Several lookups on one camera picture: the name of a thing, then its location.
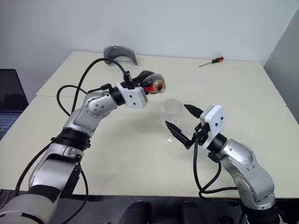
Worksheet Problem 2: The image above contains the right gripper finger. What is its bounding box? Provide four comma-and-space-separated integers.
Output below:
184, 104, 203, 119
165, 120, 196, 150

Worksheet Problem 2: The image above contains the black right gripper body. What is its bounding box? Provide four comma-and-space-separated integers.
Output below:
193, 122, 211, 147

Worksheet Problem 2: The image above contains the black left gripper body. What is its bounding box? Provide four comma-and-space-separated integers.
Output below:
132, 77, 147, 90

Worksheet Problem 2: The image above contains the bottle with dark contents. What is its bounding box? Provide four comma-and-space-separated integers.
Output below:
137, 70, 167, 95

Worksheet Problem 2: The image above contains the clear plastic cup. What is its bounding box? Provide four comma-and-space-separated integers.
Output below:
159, 98, 185, 144

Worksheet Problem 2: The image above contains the grey curved visor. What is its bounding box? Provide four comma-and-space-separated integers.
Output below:
103, 46, 138, 65

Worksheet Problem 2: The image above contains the dark rounded shape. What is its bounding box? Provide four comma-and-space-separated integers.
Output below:
182, 201, 202, 224
123, 200, 152, 224

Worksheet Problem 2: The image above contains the dark laptop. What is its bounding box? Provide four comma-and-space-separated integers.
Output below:
0, 69, 29, 141

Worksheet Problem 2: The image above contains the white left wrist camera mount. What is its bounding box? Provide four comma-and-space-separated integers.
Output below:
116, 83, 148, 109

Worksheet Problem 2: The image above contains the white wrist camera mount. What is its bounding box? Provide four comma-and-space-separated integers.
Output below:
199, 105, 226, 152
116, 83, 148, 109

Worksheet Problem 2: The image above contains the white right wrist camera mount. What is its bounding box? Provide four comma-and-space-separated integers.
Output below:
199, 105, 226, 152

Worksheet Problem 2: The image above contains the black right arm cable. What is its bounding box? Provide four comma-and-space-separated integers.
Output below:
193, 137, 239, 202

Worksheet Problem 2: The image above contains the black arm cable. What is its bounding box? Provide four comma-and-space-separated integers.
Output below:
57, 58, 135, 117
193, 137, 239, 202
15, 149, 90, 224

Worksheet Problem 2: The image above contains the orange black handled screwdriver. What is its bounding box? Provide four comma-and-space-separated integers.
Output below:
199, 56, 225, 68

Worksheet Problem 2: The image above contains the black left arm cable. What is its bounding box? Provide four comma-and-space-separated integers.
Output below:
57, 58, 135, 117

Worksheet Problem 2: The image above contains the black upper arm cable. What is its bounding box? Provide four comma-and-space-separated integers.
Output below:
15, 149, 90, 224

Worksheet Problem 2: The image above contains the white cable bundle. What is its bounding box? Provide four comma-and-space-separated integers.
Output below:
0, 189, 10, 205

